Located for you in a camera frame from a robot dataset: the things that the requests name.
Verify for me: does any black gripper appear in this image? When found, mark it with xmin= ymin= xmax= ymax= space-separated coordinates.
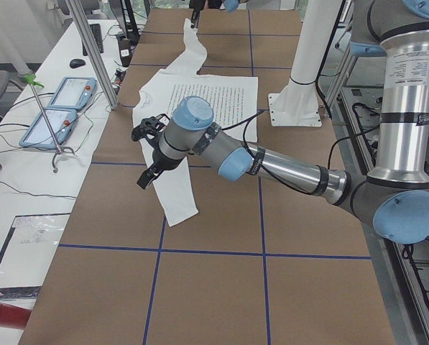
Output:
xmin=189 ymin=0 xmax=206 ymax=29
xmin=137 ymin=142 xmax=185 ymax=189

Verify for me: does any white long-sleeve printed t-shirt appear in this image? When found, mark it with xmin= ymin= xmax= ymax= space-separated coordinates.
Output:
xmin=132 ymin=19 xmax=258 ymax=226

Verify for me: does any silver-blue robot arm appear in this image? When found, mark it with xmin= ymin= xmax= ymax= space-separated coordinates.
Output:
xmin=132 ymin=1 xmax=429 ymax=244
xmin=189 ymin=0 xmax=246 ymax=29

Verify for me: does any black box with white label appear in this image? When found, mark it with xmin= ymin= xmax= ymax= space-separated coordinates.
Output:
xmin=116 ymin=32 xmax=132 ymax=67

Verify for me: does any black keyboard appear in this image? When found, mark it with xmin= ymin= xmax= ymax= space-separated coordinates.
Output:
xmin=90 ymin=24 xmax=103 ymax=54

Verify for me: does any near blue teach pendant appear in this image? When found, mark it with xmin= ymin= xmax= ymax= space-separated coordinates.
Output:
xmin=19 ymin=108 xmax=78 ymax=150

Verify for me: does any blue teach pendant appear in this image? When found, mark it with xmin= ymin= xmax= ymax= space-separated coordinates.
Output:
xmin=48 ymin=77 xmax=97 ymax=111
xmin=19 ymin=108 xmax=78 ymax=150

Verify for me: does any far blue teach pendant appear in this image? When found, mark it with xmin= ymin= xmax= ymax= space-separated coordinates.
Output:
xmin=48 ymin=77 xmax=97 ymax=111

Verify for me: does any black computer mouse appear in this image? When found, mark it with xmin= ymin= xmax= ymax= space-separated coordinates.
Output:
xmin=69 ymin=58 xmax=86 ymax=69

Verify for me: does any clear plastic document sleeve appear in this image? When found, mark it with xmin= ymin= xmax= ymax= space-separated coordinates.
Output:
xmin=0 ymin=213 xmax=70 ymax=300

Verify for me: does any metal grabber stick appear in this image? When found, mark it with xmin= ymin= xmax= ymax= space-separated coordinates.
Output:
xmin=19 ymin=73 xmax=75 ymax=173

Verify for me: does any red cylinder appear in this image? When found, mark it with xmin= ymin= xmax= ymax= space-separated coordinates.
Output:
xmin=0 ymin=302 xmax=32 ymax=330

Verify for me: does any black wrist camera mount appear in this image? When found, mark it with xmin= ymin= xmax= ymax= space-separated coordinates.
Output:
xmin=131 ymin=114 xmax=170 ymax=146

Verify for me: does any black camera cable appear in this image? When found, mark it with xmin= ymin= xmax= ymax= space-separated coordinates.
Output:
xmin=217 ymin=109 xmax=379 ymax=197

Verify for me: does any aluminium frame post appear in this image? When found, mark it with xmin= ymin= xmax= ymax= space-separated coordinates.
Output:
xmin=65 ymin=0 xmax=118 ymax=110

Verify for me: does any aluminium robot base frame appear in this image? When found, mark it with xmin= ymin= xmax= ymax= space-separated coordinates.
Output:
xmin=321 ymin=21 xmax=429 ymax=345

